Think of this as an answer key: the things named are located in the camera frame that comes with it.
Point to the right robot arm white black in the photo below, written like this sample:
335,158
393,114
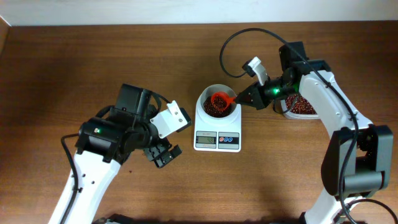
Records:
357,162

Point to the red beans in bowl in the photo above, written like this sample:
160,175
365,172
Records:
212,111

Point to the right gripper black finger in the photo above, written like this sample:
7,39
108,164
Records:
246,93
244,101

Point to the clear plastic bean container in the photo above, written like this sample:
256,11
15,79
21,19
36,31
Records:
289,115

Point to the white round bowl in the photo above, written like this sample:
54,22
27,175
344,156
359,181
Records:
209,91

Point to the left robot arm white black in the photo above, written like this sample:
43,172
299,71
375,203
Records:
105,142

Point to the orange measuring scoop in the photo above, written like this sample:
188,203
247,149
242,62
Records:
221,100

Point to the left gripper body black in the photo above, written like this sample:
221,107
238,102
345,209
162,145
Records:
152,113

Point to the red adzuki beans in container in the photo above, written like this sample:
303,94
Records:
299,105

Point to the white digital kitchen scale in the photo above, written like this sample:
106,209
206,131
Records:
223,135

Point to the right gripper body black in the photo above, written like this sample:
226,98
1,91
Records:
261,96

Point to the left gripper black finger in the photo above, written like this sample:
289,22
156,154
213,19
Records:
156,149
165,157

